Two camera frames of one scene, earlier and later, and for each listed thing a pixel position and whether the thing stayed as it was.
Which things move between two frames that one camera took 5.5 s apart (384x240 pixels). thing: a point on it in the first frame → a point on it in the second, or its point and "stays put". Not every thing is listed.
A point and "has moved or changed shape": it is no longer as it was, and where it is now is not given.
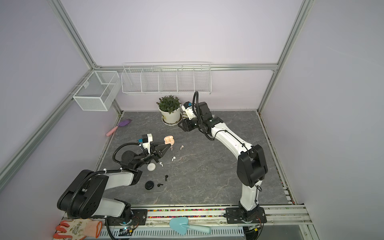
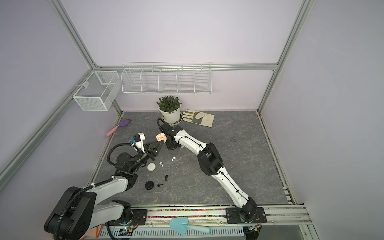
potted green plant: x=170 y=106 stays put
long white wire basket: x=166 y=78 stays put
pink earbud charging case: x=169 y=139 has moved or changed shape
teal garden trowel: x=180 y=225 stays put
